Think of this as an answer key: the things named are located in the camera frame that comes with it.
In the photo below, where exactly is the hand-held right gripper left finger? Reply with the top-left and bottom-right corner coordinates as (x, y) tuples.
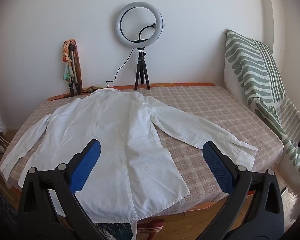
(17, 139), (108, 240)

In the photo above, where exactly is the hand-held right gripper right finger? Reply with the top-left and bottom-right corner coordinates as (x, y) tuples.
(202, 141), (285, 240)

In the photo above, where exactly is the white shirt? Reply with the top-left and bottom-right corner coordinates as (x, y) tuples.
(0, 89), (258, 240)

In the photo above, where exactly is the brown wooden plank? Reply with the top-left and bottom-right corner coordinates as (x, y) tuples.
(74, 40), (84, 91)

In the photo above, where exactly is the colourful scarf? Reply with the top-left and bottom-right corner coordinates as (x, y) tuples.
(61, 39), (77, 82)

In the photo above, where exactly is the folded grey tripod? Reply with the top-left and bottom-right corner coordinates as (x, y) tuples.
(68, 44), (82, 96)

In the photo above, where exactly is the green striped white blanket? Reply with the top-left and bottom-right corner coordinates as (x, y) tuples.
(224, 29), (300, 188)

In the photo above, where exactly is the small black tripod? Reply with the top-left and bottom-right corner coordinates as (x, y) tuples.
(134, 47), (151, 91)

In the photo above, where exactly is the black gooseneck phone holder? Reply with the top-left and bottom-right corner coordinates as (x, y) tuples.
(132, 23), (157, 43)

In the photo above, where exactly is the black ring light cable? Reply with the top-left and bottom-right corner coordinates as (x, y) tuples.
(105, 48), (135, 88)

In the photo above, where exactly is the white ring light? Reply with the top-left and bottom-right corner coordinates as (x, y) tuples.
(115, 2), (164, 48)

